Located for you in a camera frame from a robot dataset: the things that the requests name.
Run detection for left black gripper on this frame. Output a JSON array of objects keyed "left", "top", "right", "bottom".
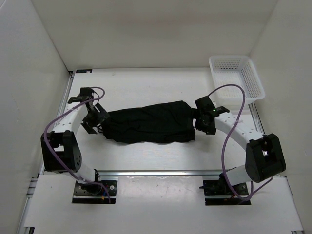
[{"left": 81, "top": 103, "right": 111, "bottom": 135}]

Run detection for black shorts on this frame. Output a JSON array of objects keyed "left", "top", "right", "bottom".
[{"left": 97, "top": 101, "right": 195, "bottom": 144}]

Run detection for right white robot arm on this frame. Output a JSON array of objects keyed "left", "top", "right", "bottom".
[{"left": 195, "top": 96, "right": 286, "bottom": 195}]

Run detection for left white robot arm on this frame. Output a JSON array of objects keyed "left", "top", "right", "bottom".
[{"left": 40, "top": 87, "right": 110, "bottom": 195}]

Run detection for black label sticker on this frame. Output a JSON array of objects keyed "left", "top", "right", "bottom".
[{"left": 76, "top": 69, "right": 93, "bottom": 74}]

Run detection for white plastic basket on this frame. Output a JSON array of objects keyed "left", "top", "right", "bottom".
[{"left": 209, "top": 55, "right": 265, "bottom": 109}]

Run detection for aluminium right rail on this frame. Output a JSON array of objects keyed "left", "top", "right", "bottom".
[{"left": 248, "top": 102, "right": 265, "bottom": 134}]

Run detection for aluminium rail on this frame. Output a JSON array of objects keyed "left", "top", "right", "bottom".
[
  {"left": 248, "top": 102, "right": 265, "bottom": 134},
  {"left": 99, "top": 170, "right": 222, "bottom": 176},
  {"left": 26, "top": 71, "right": 76, "bottom": 198}
]

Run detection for aluminium front rail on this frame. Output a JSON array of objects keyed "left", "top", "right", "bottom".
[{"left": 99, "top": 170, "right": 222, "bottom": 176}]

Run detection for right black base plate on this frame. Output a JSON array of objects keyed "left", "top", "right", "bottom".
[{"left": 199, "top": 176, "right": 251, "bottom": 206}]

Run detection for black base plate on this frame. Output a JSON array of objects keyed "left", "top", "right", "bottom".
[
  {"left": 199, "top": 176, "right": 251, "bottom": 206},
  {"left": 72, "top": 179, "right": 118, "bottom": 204}
]

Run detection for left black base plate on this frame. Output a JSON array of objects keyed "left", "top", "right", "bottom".
[{"left": 72, "top": 179, "right": 118, "bottom": 204}]

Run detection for aluminium left rail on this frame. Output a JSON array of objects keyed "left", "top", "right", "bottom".
[{"left": 26, "top": 71, "right": 76, "bottom": 198}]

